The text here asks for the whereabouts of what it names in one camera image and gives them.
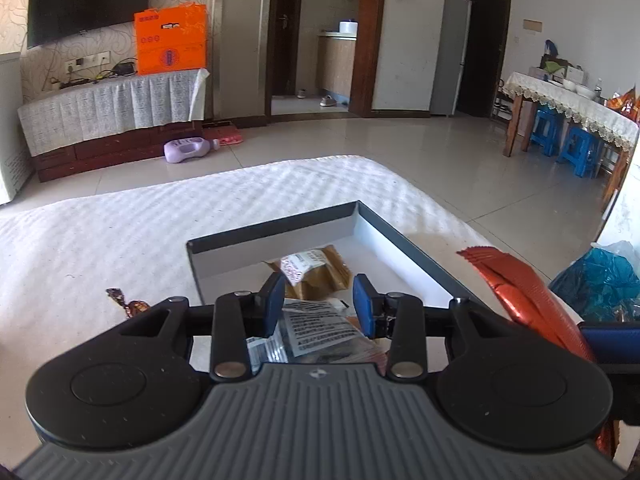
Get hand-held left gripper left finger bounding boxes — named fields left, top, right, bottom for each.
left=117, top=272, right=287, bottom=382

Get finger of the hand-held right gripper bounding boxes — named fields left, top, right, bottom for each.
left=580, top=324, right=640, bottom=376

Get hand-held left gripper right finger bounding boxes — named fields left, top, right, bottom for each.
left=352, top=274, right=521, bottom=382

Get grey printed snack packet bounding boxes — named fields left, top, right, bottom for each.
left=245, top=297, right=391, bottom=376

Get olive pastry packet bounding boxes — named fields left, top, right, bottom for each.
left=264, top=244, right=352, bottom=301

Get grey shallow box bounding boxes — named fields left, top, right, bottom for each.
left=186, top=200, right=488, bottom=361

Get long orange snack packet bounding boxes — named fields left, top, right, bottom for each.
left=456, top=246, right=621, bottom=461

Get blue plastic bag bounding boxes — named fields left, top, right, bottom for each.
left=549, top=241, right=640, bottom=323

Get purple detergent bottle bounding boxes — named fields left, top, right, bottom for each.
left=163, top=136, right=220, bottom=164

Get dark wooden tv cabinet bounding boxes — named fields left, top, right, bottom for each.
left=32, top=120, right=203, bottom=183

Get wooden dining table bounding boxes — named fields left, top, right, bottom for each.
left=504, top=91, right=633, bottom=203

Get orange snack bags on table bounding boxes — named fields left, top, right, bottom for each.
left=606, top=86, right=640, bottom=124

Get wooden kitchen cabinet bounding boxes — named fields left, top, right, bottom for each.
left=317, top=32, right=358, bottom=96

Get lace tablecloth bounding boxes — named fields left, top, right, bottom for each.
left=501, top=71, right=640, bottom=152

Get white bowls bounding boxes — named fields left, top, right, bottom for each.
left=562, top=77, right=597, bottom=101

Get white printed cabinet cloth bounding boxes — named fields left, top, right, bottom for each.
left=17, top=67, right=210, bottom=157

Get grey refrigerator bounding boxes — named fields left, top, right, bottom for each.
left=430, top=0, right=472, bottom=116

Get boxes on dining table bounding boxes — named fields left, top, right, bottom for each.
left=529, top=39, right=585, bottom=86

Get orange cardboard box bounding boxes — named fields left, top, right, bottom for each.
left=134, top=4, right=208, bottom=76

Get white chest freezer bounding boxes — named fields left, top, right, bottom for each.
left=0, top=52, right=33, bottom=206

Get white wall power sockets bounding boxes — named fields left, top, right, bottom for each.
left=65, top=51, right=111, bottom=72

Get black wall television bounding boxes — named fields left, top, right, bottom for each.
left=26, top=0, right=153, bottom=50

